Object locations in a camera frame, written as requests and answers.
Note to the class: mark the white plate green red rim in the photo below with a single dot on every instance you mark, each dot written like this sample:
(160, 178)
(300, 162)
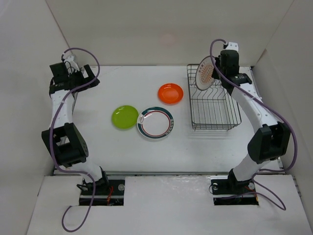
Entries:
(155, 123)

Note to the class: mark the white plate orange sunburst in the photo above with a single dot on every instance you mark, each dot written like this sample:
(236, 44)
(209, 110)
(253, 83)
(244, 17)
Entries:
(204, 73)

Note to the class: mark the grey wire dish rack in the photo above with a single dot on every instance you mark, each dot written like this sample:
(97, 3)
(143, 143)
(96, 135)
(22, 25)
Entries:
(212, 109)

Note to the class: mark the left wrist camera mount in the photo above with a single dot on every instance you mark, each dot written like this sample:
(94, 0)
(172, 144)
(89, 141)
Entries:
(71, 58)

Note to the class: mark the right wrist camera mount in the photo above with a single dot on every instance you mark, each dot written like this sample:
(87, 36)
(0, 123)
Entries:
(231, 46)

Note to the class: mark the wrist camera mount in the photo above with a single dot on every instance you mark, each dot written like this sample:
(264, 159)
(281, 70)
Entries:
(231, 46)
(71, 58)

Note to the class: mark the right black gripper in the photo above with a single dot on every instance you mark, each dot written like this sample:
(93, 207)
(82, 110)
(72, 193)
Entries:
(215, 74)

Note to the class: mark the lime green plate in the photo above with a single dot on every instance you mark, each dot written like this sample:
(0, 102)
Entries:
(124, 117)

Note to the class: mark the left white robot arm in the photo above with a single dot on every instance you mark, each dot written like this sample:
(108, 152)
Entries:
(70, 148)

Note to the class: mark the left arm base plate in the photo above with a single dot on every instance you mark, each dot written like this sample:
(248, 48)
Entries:
(113, 195)

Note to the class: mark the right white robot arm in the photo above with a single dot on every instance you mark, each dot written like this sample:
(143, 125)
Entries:
(271, 137)

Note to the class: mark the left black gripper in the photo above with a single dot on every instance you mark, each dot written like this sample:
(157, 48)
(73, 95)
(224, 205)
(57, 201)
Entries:
(85, 81)

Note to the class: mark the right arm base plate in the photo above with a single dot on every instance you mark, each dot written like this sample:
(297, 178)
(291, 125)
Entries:
(225, 194)

